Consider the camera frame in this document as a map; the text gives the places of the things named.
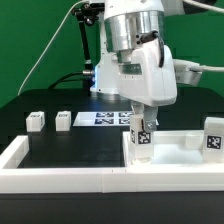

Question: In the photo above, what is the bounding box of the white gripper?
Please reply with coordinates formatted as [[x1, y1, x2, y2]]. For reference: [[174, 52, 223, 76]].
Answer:
[[117, 41, 177, 132]]

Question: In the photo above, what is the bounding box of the white square table top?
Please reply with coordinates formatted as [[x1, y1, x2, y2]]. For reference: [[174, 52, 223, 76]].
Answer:
[[123, 130, 224, 174]]

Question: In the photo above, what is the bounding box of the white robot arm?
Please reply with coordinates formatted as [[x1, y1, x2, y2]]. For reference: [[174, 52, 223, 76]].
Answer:
[[89, 0, 224, 132]]

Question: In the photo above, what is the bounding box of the white sheet with tags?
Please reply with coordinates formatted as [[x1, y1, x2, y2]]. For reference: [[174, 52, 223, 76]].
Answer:
[[72, 111, 159, 127]]

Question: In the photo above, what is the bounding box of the white U-shaped fence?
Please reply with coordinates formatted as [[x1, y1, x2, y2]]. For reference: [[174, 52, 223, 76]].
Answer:
[[0, 135, 224, 194]]

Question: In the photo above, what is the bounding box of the black cable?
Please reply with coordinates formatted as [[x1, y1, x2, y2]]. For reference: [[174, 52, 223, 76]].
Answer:
[[48, 72, 85, 90]]

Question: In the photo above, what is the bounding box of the white cable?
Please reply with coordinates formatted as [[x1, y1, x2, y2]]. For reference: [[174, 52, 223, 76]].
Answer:
[[17, 0, 88, 97]]

